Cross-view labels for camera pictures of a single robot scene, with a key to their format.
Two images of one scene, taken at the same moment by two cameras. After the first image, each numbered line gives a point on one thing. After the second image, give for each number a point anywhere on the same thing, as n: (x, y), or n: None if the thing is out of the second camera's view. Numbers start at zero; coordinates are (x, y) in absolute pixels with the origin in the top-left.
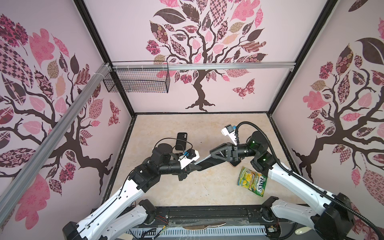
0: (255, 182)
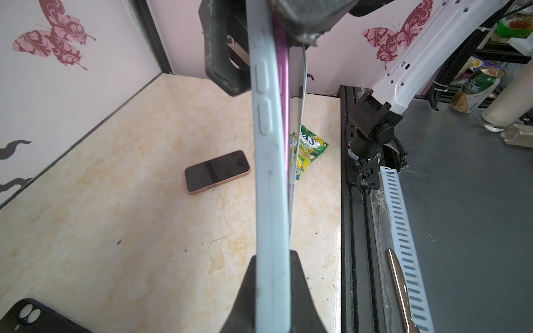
0: (310, 147)
